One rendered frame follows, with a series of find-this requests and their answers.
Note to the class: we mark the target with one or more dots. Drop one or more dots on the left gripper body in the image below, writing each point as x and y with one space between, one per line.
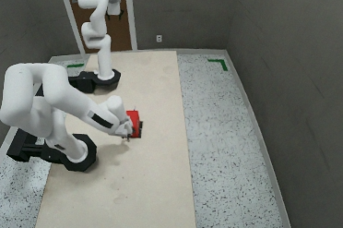
113 9

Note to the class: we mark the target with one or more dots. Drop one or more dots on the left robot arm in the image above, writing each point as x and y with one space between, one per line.
97 30

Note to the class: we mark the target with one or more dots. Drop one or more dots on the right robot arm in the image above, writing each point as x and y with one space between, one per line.
17 108

